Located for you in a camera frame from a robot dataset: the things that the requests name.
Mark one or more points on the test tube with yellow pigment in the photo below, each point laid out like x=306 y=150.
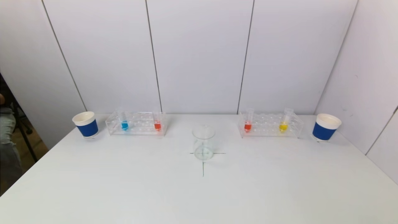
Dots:
x=283 y=127

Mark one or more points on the test tube with red pigment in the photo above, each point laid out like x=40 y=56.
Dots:
x=247 y=126
x=157 y=125

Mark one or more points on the clear glass beaker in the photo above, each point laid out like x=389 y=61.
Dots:
x=203 y=149

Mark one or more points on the white paper cup blue sleeve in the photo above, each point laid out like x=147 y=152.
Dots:
x=87 y=129
x=323 y=131

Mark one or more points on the person in grey jeans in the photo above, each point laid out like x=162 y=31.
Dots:
x=7 y=146

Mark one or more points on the test tube with blue pigment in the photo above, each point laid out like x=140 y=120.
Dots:
x=124 y=125

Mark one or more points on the clear acrylic test tube rack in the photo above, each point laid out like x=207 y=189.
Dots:
x=140 y=126
x=267 y=126

